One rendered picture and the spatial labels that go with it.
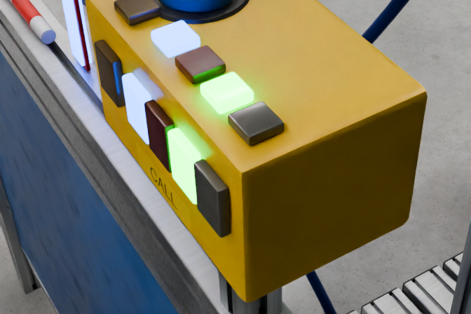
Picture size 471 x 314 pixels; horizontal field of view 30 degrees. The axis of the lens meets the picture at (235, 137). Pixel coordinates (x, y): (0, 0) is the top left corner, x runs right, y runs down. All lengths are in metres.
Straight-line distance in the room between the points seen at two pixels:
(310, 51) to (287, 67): 0.02
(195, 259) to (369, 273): 1.12
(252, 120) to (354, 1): 2.04
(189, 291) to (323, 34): 0.25
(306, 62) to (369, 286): 1.30
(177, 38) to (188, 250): 0.23
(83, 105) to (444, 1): 1.79
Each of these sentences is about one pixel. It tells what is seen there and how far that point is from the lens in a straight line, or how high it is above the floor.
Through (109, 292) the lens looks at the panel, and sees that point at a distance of 1.00.
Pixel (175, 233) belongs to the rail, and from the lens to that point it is 0.62.
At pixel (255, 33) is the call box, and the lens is 0.43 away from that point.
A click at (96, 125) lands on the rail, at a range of 0.71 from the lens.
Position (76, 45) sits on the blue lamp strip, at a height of 0.89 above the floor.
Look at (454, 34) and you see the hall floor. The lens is 2.31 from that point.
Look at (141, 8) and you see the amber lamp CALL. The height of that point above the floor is 1.08.
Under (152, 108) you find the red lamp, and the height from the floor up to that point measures 1.06.
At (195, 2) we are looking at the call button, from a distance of 0.44.
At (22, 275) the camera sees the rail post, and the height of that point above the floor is 0.05.
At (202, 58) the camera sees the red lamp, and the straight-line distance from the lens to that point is 0.40.
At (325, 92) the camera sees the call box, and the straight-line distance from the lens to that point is 0.39.
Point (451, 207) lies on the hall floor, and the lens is 1.85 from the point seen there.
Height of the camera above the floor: 1.32
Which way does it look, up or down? 42 degrees down
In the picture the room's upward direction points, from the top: 2 degrees counter-clockwise
